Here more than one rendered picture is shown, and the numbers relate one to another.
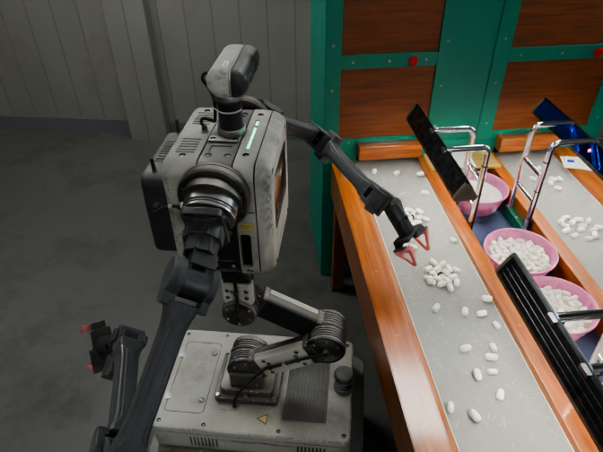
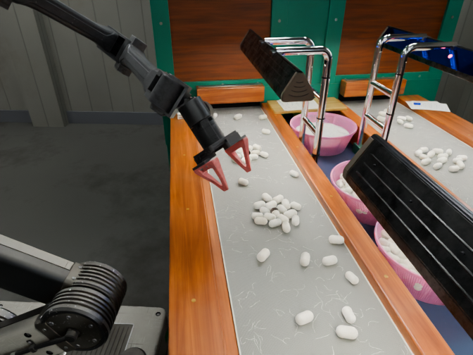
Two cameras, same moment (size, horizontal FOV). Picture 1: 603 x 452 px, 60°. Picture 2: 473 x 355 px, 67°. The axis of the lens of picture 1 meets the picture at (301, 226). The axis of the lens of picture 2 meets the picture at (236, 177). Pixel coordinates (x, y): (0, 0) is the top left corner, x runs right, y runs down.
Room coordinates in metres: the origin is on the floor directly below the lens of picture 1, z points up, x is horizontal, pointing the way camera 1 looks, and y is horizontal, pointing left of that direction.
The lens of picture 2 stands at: (0.63, -0.35, 1.32)
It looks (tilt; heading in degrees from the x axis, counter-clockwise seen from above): 31 degrees down; 357
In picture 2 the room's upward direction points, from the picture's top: straight up
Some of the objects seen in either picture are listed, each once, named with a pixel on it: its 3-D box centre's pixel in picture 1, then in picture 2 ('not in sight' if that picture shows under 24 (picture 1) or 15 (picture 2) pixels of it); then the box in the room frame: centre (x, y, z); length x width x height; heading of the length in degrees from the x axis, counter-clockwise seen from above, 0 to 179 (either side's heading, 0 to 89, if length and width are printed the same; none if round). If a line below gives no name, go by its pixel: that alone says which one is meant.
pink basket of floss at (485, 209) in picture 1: (476, 195); (322, 134); (1.95, -0.78, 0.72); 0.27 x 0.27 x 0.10
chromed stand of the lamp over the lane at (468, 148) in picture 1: (451, 186); (289, 111); (1.76, -0.60, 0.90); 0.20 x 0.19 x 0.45; 5
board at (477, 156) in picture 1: (460, 160); (305, 105); (2.17, -0.76, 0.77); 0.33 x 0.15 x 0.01; 95
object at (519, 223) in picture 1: (547, 179); (400, 105); (1.79, -1.00, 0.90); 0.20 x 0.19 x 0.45; 5
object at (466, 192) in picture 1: (438, 146); (268, 57); (1.75, -0.52, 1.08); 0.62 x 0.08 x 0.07; 5
